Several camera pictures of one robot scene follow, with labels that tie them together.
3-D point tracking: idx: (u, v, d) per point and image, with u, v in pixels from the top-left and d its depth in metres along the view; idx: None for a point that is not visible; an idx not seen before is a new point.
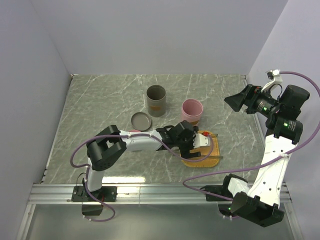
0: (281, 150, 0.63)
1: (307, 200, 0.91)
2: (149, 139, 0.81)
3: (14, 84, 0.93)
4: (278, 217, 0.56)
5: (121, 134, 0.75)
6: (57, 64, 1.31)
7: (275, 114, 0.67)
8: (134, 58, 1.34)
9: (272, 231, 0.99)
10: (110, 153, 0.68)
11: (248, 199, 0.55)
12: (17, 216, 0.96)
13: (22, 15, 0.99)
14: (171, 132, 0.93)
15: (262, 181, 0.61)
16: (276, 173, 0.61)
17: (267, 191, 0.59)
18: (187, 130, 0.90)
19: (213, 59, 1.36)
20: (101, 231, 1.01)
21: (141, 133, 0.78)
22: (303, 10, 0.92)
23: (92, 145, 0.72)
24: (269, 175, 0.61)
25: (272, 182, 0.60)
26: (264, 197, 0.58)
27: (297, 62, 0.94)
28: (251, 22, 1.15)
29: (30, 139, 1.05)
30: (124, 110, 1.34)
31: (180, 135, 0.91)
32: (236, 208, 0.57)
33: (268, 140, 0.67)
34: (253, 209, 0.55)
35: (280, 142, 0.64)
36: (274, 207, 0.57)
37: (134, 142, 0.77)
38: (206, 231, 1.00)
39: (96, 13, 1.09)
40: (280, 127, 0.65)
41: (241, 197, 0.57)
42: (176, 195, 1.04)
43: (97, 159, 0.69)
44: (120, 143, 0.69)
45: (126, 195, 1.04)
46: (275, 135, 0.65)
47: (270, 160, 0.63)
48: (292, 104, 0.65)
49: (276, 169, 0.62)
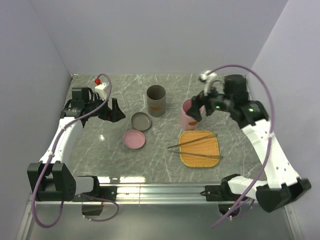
0: (266, 132, 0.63)
1: (307, 201, 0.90)
2: (67, 132, 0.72)
3: (15, 85, 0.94)
4: (306, 188, 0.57)
5: (44, 161, 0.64)
6: (57, 64, 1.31)
7: (235, 106, 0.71)
8: (134, 58, 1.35)
9: (273, 232, 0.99)
10: (61, 179, 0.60)
11: (280, 192, 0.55)
12: (17, 215, 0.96)
13: (22, 15, 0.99)
14: (73, 104, 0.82)
15: (274, 167, 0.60)
16: (278, 153, 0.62)
17: (285, 172, 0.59)
18: (84, 90, 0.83)
19: (213, 59, 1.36)
20: (101, 232, 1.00)
21: (56, 137, 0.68)
22: (303, 11, 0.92)
23: (41, 195, 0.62)
24: (274, 158, 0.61)
25: (280, 163, 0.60)
26: (287, 180, 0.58)
27: (296, 63, 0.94)
28: (250, 22, 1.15)
29: (30, 139, 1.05)
30: (124, 110, 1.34)
31: (84, 98, 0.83)
32: (274, 205, 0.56)
33: (250, 129, 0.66)
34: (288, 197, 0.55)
35: (258, 125, 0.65)
36: (299, 181, 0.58)
37: (61, 150, 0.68)
38: (207, 232, 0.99)
39: (96, 13, 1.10)
40: (246, 112, 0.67)
41: (272, 194, 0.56)
42: (175, 196, 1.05)
43: (60, 193, 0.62)
44: (57, 164, 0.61)
45: (126, 195, 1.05)
46: (251, 124, 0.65)
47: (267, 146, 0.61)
48: (240, 91, 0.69)
49: (273, 149, 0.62)
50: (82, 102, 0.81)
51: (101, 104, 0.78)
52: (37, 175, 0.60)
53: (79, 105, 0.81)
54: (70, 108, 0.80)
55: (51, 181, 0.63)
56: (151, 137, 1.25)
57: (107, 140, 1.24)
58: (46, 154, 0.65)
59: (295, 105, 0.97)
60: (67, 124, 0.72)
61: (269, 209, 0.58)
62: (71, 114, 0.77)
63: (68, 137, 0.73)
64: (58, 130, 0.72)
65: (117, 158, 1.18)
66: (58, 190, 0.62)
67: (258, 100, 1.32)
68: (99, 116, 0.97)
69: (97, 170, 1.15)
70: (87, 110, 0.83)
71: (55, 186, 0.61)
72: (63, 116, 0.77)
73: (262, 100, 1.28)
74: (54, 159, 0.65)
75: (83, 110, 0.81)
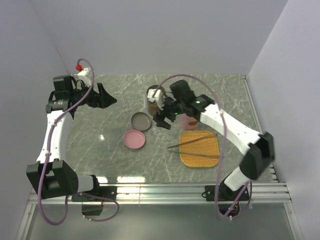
0: (216, 111, 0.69)
1: (307, 200, 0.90)
2: (58, 127, 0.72)
3: (15, 84, 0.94)
4: (271, 138, 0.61)
5: (41, 161, 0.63)
6: (57, 64, 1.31)
7: (186, 104, 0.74)
8: (134, 58, 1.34)
9: (273, 232, 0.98)
10: (63, 176, 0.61)
11: (250, 151, 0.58)
12: (17, 215, 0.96)
13: (22, 14, 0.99)
14: (58, 96, 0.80)
15: (236, 134, 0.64)
16: (234, 122, 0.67)
17: (246, 133, 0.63)
18: (66, 79, 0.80)
19: (213, 59, 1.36)
20: (101, 232, 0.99)
21: (49, 135, 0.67)
22: (303, 10, 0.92)
23: (46, 193, 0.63)
24: (232, 128, 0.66)
25: (239, 129, 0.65)
26: (251, 139, 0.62)
27: (296, 63, 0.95)
28: (250, 22, 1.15)
29: (30, 138, 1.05)
30: (124, 110, 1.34)
31: (68, 87, 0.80)
32: (254, 165, 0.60)
33: (204, 116, 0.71)
34: (258, 152, 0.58)
35: (208, 110, 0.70)
36: (261, 136, 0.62)
37: (57, 147, 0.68)
38: (207, 232, 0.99)
39: (96, 13, 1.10)
40: (196, 106, 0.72)
41: (247, 157, 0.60)
42: (175, 196, 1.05)
43: (65, 188, 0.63)
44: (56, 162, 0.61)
45: (126, 196, 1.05)
46: (202, 111, 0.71)
47: (223, 121, 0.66)
48: (186, 91, 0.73)
49: (230, 121, 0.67)
50: (67, 91, 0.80)
51: (87, 93, 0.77)
52: (38, 174, 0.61)
53: (64, 95, 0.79)
54: (56, 101, 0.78)
55: (52, 178, 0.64)
56: (151, 137, 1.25)
57: (107, 140, 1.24)
58: (42, 153, 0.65)
59: (295, 106, 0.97)
60: (56, 119, 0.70)
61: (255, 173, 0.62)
62: (59, 107, 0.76)
63: (61, 131, 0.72)
64: (48, 126, 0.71)
65: (117, 158, 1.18)
66: (61, 185, 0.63)
67: (258, 101, 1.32)
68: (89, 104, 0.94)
69: (97, 170, 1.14)
70: (74, 100, 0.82)
71: (58, 182, 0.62)
72: (50, 111, 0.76)
73: (262, 100, 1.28)
74: (52, 157, 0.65)
75: (70, 101, 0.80)
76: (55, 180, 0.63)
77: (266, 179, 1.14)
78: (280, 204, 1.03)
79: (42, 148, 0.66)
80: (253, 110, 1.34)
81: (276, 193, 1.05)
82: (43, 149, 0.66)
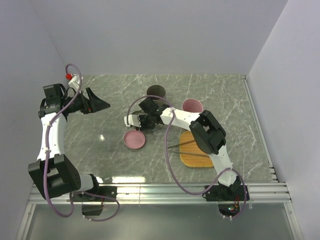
0: (169, 111, 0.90)
1: (307, 200, 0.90)
2: (54, 127, 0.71)
3: (15, 85, 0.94)
4: (207, 113, 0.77)
5: (42, 158, 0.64)
6: (57, 64, 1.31)
7: (151, 114, 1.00)
8: (134, 58, 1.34)
9: (273, 232, 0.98)
10: (66, 171, 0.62)
11: (192, 125, 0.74)
12: (17, 216, 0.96)
13: (22, 15, 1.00)
14: (49, 102, 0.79)
15: (183, 119, 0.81)
16: (181, 112, 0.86)
17: (188, 117, 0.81)
18: (56, 86, 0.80)
19: (213, 59, 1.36)
20: (101, 232, 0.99)
21: (46, 134, 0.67)
22: (303, 10, 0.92)
23: (51, 192, 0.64)
24: (180, 117, 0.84)
25: (184, 115, 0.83)
26: (191, 119, 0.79)
27: (295, 63, 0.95)
28: (249, 22, 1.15)
29: (30, 138, 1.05)
30: (124, 110, 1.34)
31: (58, 93, 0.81)
32: (202, 137, 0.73)
33: (163, 117, 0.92)
34: (199, 125, 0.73)
35: (164, 111, 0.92)
36: (199, 114, 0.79)
37: (56, 143, 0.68)
38: (207, 232, 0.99)
39: (96, 13, 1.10)
40: (158, 113, 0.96)
41: (193, 133, 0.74)
42: (175, 195, 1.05)
43: (69, 181, 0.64)
44: (57, 157, 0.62)
45: (126, 195, 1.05)
46: (161, 114, 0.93)
47: (172, 113, 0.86)
48: (149, 104, 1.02)
49: (179, 114, 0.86)
50: (58, 97, 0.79)
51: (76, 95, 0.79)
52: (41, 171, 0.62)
53: (56, 100, 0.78)
54: (47, 106, 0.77)
55: (54, 176, 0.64)
56: (151, 137, 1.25)
57: (107, 140, 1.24)
58: (42, 150, 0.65)
59: (294, 105, 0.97)
60: (51, 120, 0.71)
61: (212, 145, 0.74)
62: (52, 111, 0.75)
63: (59, 129, 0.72)
64: (44, 129, 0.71)
65: (117, 158, 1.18)
66: (64, 181, 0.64)
67: (258, 101, 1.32)
68: (81, 111, 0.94)
69: (97, 170, 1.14)
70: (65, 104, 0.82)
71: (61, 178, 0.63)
72: (43, 115, 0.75)
73: (262, 100, 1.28)
74: (53, 153, 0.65)
75: (62, 104, 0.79)
76: (58, 177, 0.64)
77: (266, 179, 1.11)
78: (281, 204, 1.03)
79: (41, 147, 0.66)
80: (253, 110, 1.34)
81: (276, 193, 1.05)
82: (42, 148, 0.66)
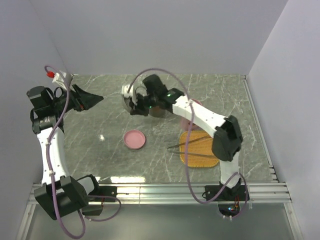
0: (186, 103, 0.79)
1: (307, 199, 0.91)
2: (54, 145, 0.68)
3: (14, 84, 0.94)
4: (235, 120, 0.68)
5: (48, 182, 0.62)
6: (57, 64, 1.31)
7: (159, 96, 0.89)
8: (134, 57, 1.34)
9: (273, 232, 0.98)
10: (74, 190, 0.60)
11: (217, 133, 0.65)
12: (17, 216, 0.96)
13: (22, 15, 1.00)
14: (40, 113, 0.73)
15: (205, 120, 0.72)
16: (202, 110, 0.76)
17: (212, 119, 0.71)
18: (42, 94, 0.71)
19: (213, 59, 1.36)
20: (101, 232, 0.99)
21: (47, 155, 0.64)
22: (303, 10, 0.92)
23: (61, 211, 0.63)
24: (200, 115, 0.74)
25: (206, 116, 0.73)
26: (215, 122, 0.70)
27: (296, 63, 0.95)
28: (250, 21, 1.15)
29: (30, 138, 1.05)
30: (124, 110, 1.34)
31: (46, 100, 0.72)
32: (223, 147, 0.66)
33: (176, 107, 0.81)
34: (224, 133, 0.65)
35: (178, 101, 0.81)
36: (225, 119, 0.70)
37: (59, 164, 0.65)
38: (207, 232, 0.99)
39: (96, 13, 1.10)
40: (168, 99, 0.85)
41: (216, 140, 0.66)
42: (175, 196, 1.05)
43: (78, 201, 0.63)
44: (63, 179, 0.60)
45: (126, 196, 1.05)
46: (174, 103, 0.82)
47: (191, 109, 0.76)
48: (158, 85, 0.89)
49: (198, 109, 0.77)
50: (49, 106, 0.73)
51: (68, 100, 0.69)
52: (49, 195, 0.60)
53: (48, 111, 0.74)
54: (42, 119, 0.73)
55: (62, 196, 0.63)
56: (151, 137, 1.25)
57: (107, 140, 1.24)
58: (46, 174, 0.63)
59: (294, 105, 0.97)
60: (49, 137, 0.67)
61: (229, 155, 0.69)
62: (47, 125, 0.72)
63: (59, 148, 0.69)
64: (43, 148, 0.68)
65: (117, 158, 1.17)
66: (73, 201, 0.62)
67: (258, 101, 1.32)
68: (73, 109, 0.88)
69: (97, 170, 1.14)
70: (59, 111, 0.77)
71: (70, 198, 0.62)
72: (39, 131, 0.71)
73: (262, 100, 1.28)
74: (58, 176, 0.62)
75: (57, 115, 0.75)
76: (66, 197, 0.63)
77: (266, 179, 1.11)
78: (281, 204, 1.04)
79: (44, 170, 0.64)
80: (253, 110, 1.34)
81: (276, 193, 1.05)
82: (45, 171, 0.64)
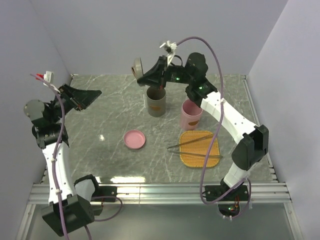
0: (218, 100, 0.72)
1: (307, 199, 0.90)
2: (60, 161, 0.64)
3: (14, 85, 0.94)
4: (266, 131, 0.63)
5: (54, 200, 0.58)
6: (57, 64, 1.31)
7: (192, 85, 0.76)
8: (134, 57, 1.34)
9: (272, 232, 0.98)
10: (80, 208, 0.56)
11: (244, 141, 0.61)
12: (17, 216, 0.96)
13: (22, 15, 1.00)
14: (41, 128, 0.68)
15: (233, 124, 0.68)
16: (232, 112, 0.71)
17: (241, 125, 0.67)
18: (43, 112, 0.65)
19: (213, 59, 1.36)
20: (101, 232, 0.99)
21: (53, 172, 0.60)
22: (303, 10, 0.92)
23: (68, 227, 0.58)
24: (229, 117, 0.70)
25: (235, 119, 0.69)
26: (244, 128, 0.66)
27: (296, 63, 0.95)
28: (250, 20, 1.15)
29: (30, 138, 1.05)
30: (124, 110, 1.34)
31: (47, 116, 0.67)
32: (246, 155, 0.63)
33: (205, 103, 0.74)
34: (251, 143, 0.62)
35: (210, 97, 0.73)
36: (255, 127, 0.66)
37: (66, 182, 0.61)
38: (207, 232, 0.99)
39: (95, 13, 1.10)
40: (199, 93, 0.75)
41: (241, 147, 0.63)
42: (176, 196, 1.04)
43: (85, 218, 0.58)
44: (70, 197, 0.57)
45: (126, 195, 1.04)
46: (204, 98, 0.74)
47: (221, 109, 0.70)
48: (201, 75, 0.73)
49: (228, 110, 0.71)
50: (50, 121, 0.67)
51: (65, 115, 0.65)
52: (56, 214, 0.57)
53: (51, 126, 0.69)
54: (46, 133, 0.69)
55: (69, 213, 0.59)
56: (151, 137, 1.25)
57: (107, 140, 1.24)
58: (53, 192, 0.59)
59: (294, 105, 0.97)
60: (54, 154, 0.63)
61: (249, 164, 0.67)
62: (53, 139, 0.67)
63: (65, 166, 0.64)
64: (49, 164, 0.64)
65: (117, 159, 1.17)
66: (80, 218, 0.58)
67: (258, 101, 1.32)
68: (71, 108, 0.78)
69: (97, 170, 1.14)
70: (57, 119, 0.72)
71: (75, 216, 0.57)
72: (44, 146, 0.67)
73: (262, 100, 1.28)
74: (65, 194, 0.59)
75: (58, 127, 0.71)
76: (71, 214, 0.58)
77: (266, 179, 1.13)
78: (281, 204, 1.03)
79: (51, 187, 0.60)
80: (253, 109, 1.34)
81: (276, 193, 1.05)
82: (52, 189, 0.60)
